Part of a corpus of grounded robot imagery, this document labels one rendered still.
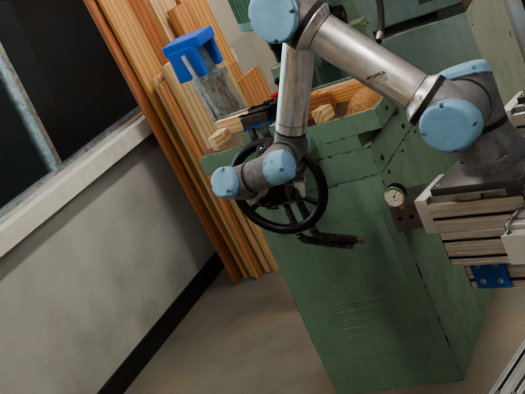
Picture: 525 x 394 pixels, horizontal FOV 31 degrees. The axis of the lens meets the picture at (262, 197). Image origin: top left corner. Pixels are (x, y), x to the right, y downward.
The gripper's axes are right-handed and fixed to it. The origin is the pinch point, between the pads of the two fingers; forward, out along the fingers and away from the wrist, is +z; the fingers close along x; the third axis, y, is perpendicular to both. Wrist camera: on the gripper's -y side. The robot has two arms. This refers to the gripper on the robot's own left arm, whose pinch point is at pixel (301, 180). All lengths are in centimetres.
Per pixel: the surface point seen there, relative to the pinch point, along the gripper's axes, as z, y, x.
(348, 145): 21.9, -9.6, 4.7
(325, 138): 19.6, -13.3, -0.8
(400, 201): 25.5, 9.2, 14.3
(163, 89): 95, -78, -113
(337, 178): 25.6, -2.6, -3.4
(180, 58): 63, -74, -77
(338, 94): 29.7, -27.2, 1.4
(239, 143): 19.0, -21.1, -29.4
